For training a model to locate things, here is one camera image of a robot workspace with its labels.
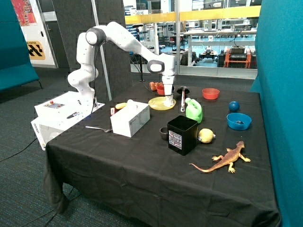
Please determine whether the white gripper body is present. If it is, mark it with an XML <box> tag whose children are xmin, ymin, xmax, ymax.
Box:
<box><xmin>162</xmin><ymin>75</ymin><xmax>175</xmax><ymax>96</ymax></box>

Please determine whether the white tissue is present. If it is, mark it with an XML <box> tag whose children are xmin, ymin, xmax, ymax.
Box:
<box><xmin>163</xmin><ymin>95</ymin><xmax>174</xmax><ymax>107</ymax></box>

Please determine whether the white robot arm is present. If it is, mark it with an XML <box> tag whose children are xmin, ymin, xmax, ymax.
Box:
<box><xmin>68</xmin><ymin>22</ymin><xmax>176</xmax><ymax>110</ymax></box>

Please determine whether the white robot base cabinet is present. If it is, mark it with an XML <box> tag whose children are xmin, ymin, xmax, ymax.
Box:
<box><xmin>31</xmin><ymin>91</ymin><xmax>105</xmax><ymax>150</ymax></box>

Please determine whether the red bowl near plate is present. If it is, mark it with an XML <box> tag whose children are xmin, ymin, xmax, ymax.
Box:
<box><xmin>156</xmin><ymin>85</ymin><xmax>165</xmax><ymax>96</ymax></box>

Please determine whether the yellow plastic plate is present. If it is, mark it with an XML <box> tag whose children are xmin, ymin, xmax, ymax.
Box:
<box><xmin>148</xmin><ymin>96</ymin><xmax>176</xmax><ymax>111</ymax></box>

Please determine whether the orange toy object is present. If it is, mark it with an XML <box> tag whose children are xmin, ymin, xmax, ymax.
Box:
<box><xmin>149</xmin><ymin>82</ymin><xmax>163</xmax><ymax>91</ymax></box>

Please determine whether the green plastic jug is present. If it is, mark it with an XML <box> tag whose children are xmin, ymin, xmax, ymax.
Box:
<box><xmin>185</xmin><ymin>97</ymin><xmax>203</xmax><ymax>124</ymax></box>

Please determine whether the red bowl far right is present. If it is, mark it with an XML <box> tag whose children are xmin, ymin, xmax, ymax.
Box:
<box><xmin>202</xmin><ymin>88</ymin><xmax>220</xmax><ymax>100</ymax></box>

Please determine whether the small dark cup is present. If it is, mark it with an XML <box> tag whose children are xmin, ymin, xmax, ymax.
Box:
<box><xmin>160</xmin><ymin>127</ymin><xmax>168</xmax><ymax>140</ymax></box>

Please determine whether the black square container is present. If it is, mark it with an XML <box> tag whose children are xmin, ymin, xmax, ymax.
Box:
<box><xmin>167</xmin><ymin>115</ymin><xmax>198</xmax><ymax>156</ymax></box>

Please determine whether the yellow banana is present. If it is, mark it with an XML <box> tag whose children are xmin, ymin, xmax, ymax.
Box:
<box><xmin>115</xmin><ymin>103</ymin><xmax>127</xmax><ymax>110</ymax></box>

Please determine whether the white tissue box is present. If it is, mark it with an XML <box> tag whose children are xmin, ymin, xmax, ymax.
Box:
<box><xmin>110</xmin><ymin>100</ymin><xmax>150</xmax><ymax>138</ymax></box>

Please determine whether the small red white box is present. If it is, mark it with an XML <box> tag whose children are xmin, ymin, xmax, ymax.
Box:
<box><xmin>110</xmin><ymin>107</ymin><xmax>116</xmax><ymax>115</ymax></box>

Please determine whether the yellow lemon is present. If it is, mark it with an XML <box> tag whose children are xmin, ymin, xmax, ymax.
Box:
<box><xmin>197</xmin><ymin>128</ymin><xmax>216</xmax><ymax>144</ymax></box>

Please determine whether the dark blue ball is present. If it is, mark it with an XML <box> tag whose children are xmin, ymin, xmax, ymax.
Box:
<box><xmin>228</xmin><ymin>101</ymin><xmax>240</xmax><ymax>113</ymax></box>

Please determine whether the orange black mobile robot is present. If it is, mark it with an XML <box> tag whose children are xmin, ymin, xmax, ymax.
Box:
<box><xmin>217</xmin><ymin>45</ymin><xmax>257</xmax><ymax>69</ymax></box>

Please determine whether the black tablecloth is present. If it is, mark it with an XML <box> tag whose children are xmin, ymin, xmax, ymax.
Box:
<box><xmin>43</xmin><ymin>84</ymin><xmax>282</xmax><ymax>227</ymax></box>

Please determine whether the blue bowl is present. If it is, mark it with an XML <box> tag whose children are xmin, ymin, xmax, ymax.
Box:
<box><xmin>226</xmin><ymin>113</ymin><xmax>252</xmax><ymax>131</ymax></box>

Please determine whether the silver fork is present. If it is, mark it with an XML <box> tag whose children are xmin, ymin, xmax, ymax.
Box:
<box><xmin>85</xmin><ymin>126</ymin><xmax>112</xmax><ymax>133</ymax></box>

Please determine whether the orange toy lizard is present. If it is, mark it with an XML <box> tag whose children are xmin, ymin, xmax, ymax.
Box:
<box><xmin>190</xmin><ymin>141</ymin><xmax>251</xmax><ymax>173</ymax></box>

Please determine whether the teal partition panel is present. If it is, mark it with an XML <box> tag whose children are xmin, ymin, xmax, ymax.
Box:
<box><xmin>251</xmin><ymin>0</ymin><xmax>303</xmax><ymax>227</ymax></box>

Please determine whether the yellow black sign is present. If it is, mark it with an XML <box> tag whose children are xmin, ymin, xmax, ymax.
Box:
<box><xmin>27</xmin><ymin>41</ymin><xmax>45</xmax><ymax>61</ymax></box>

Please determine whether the teal sofa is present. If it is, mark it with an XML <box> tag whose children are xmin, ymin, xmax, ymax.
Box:
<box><xmin>0</xmin><ymin>0</ymin><xmax>39</xmax><ymax>91</ymax></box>

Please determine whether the red poster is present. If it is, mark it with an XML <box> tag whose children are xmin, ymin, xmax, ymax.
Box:
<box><xmin>11</xmin><ymin>0</ymin><xmax>37</xmax><ymax>26</ymax></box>

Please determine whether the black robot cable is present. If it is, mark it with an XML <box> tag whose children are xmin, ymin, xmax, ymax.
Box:
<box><xmin>91</xmin><ymin>40</ymin><xmax>146</xmax><ymax>114</ymax></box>

